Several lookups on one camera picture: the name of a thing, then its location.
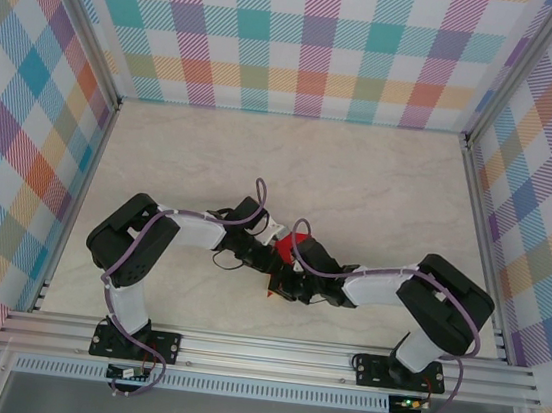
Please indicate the red paper sheet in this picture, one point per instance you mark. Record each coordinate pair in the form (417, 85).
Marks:
(283, 248)

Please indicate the aluminium mounting rail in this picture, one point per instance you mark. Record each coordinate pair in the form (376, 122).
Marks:
(262, 356)

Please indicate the aluminium right side rail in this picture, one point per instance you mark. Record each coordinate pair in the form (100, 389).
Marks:
(478, 201)

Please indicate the aluminium left frame post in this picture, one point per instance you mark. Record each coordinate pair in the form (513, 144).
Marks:
(78, 16)

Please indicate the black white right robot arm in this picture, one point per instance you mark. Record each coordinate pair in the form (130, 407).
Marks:
(439, 312)

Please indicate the aluminium right frame post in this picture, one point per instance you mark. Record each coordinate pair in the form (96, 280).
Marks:
(519, 70)

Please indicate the aluminium frame post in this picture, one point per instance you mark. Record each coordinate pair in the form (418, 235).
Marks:
(519, 70)
(78, 16)

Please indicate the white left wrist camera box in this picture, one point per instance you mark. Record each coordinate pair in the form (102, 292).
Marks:
(273, 231)

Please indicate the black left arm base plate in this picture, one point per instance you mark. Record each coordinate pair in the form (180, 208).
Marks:
(165, 346)

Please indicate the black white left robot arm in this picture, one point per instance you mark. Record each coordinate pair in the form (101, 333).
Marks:
(148, 266)

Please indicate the small circuit board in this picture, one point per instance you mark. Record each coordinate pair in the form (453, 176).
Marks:
(124, 374)
(410, 404)

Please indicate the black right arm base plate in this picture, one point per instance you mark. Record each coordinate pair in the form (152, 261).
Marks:
(369, 371)

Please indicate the aluminium left side rail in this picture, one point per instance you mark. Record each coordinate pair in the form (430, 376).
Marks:
(96, 154)

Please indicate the left small circuit board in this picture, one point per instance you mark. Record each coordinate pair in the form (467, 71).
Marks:
(124, 374)

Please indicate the right small circuit board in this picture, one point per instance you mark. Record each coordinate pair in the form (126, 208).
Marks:
(410, 404)

